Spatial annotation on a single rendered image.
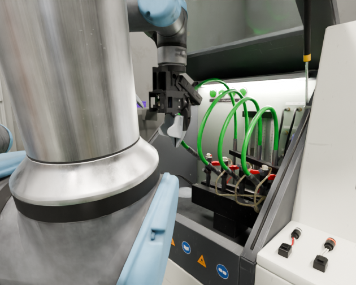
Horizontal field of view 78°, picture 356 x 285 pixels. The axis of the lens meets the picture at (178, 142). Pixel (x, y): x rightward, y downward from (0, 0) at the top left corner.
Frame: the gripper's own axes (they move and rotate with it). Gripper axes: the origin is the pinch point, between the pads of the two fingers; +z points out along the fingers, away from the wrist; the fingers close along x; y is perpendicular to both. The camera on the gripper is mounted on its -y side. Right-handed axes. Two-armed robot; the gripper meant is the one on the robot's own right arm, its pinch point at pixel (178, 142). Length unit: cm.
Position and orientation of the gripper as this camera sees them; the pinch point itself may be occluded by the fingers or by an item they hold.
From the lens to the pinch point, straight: 61.3
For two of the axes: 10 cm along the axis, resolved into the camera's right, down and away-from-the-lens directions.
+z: 0.0, 9.8, 1.8
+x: 6.9, 1.3, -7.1
